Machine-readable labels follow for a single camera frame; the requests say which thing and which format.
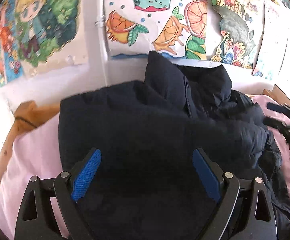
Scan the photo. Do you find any black puffer jacket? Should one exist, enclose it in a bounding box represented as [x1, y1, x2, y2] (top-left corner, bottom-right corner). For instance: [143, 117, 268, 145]
[58, 51, 290, 239]

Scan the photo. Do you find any pink bed duvet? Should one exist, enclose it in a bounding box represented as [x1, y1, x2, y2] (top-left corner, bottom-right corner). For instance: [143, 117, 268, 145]
[0, 87, 290, 239]

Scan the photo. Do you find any doodle collage drawing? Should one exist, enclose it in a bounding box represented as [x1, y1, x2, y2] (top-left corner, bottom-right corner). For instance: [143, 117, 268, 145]
[253, 0, 288, 80]

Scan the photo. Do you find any landscape whale drawing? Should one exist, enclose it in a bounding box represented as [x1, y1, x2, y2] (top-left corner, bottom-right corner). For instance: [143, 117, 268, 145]
[210, 0, 264, 69]

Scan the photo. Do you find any orange mermaid drawing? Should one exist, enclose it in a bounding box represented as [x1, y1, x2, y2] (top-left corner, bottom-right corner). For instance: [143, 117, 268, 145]
[0, 0, 24, 87]

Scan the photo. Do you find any juice and oranges drawing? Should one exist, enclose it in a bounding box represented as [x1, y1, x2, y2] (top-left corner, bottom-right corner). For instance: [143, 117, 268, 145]
[103, 0, 208, 60]

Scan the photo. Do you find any blond boy drawing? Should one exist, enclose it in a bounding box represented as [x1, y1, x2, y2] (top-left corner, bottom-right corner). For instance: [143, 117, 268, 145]
[15, 0, 88, 77]

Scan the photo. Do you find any wooden bed frame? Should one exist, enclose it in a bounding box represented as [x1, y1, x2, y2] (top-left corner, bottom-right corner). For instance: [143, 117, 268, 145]
[0, 84, 290, 221]

